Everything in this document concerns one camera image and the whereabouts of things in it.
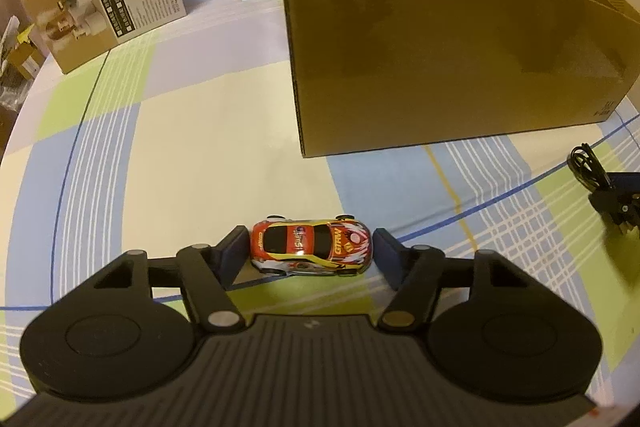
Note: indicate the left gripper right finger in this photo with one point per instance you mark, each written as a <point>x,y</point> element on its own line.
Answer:
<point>413,273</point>

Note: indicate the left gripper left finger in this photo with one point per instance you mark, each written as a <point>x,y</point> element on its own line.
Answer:
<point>206,273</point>

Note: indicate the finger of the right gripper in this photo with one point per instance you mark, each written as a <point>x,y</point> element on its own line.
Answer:
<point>619,198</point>

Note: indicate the red yellow toy car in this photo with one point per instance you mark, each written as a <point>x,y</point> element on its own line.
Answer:
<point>339,246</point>

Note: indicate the checkered bed sheet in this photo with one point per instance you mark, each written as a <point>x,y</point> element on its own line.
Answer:
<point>178,136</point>

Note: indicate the brown cardboard box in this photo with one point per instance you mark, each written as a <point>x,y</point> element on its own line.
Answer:
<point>371,74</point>

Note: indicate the cardboard boxes pile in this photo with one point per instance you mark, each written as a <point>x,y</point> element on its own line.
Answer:
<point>21,60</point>

